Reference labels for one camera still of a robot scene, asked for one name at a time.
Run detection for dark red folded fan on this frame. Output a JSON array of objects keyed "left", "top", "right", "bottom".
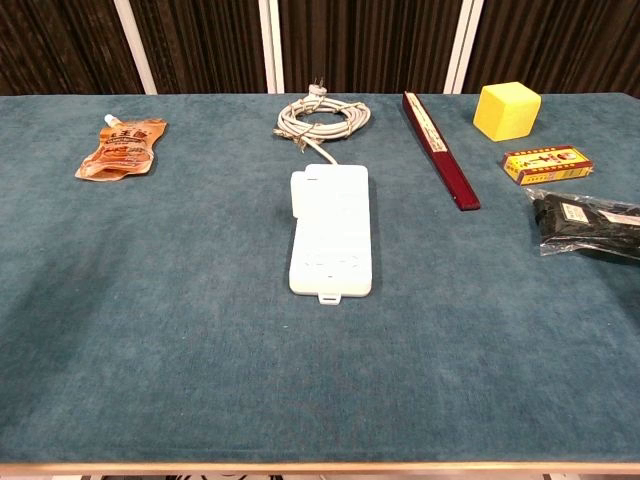
[{"left": 402, "top": 90, "right": 482, "bottom": 212}]

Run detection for white power strip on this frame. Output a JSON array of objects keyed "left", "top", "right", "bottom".
[{"left": 288, "top": 163, "right": 374, "bottom": 305}]

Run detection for yellow foam cube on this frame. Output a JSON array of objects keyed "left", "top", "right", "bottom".
[{"left": 472, "top": 82, "right": 543, "bottom": 143}]

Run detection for white plug adapter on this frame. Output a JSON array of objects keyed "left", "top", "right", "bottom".
[{"left": 289, "top": 169, "right": 327, "bottom": 220}]

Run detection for teal table cloth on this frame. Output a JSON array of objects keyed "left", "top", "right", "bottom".
[{"left": 0, "top": 93, "right": 640, "bottom": 464}]

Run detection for white coiled power cord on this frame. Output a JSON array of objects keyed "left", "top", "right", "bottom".
[{"left": 272, "top": 77, "right": 372, "bottom": 165}]

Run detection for black gloves in plastic bag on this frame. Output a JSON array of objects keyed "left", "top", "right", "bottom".
[{"left": 524, "top": 188, "right": 640, "bottom": 266}]

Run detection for yellow red small box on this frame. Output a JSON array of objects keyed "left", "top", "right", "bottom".
[{"left": 502, "top": 145, "right": 596, "bottom": 187}]

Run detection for white double screen frame post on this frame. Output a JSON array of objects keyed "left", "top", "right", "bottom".
[{"left": 257, "top": 0, "right": 285, "bottom": 94}]

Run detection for orange sauce pouch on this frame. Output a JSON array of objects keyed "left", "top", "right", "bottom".
[{"left": 74, "top": 114, "right": 168, "bottom": 182}]

